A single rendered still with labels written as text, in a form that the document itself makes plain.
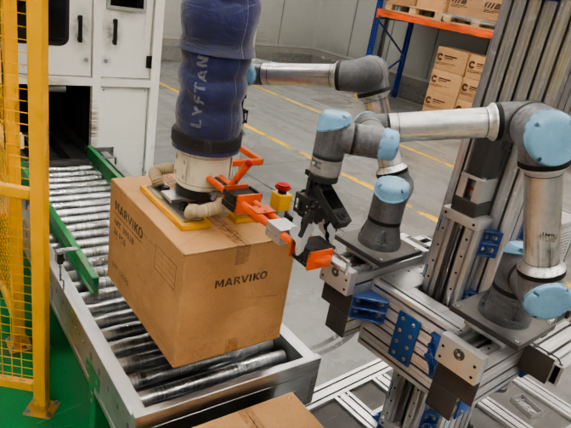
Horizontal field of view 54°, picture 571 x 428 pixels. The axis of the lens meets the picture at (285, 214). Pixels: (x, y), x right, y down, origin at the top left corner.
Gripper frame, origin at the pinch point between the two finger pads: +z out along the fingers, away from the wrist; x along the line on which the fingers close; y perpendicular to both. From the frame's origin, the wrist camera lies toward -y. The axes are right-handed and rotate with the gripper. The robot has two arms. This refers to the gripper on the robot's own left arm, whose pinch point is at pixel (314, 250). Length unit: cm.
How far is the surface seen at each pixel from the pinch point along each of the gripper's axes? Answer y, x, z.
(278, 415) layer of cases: 11, -9, 67
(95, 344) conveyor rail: 62, 33, 62
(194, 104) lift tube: 55, 9, -23
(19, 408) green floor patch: 107, 49, 122
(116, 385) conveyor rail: 40, 34, 62
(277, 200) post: 79, -47, 24
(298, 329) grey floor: 106, -100, 122
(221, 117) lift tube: 50, 2, -20
